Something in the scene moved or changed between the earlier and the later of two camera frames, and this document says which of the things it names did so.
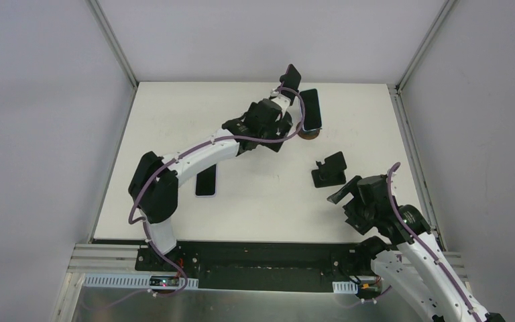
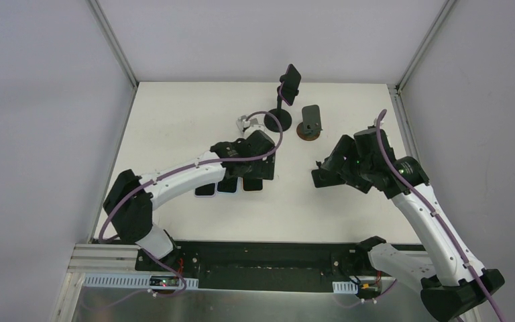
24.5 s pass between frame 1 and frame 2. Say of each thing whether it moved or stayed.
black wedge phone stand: stayed
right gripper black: moved
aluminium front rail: stayed
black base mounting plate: stayed
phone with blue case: moved
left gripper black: moved
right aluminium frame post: stayed
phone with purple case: stayed
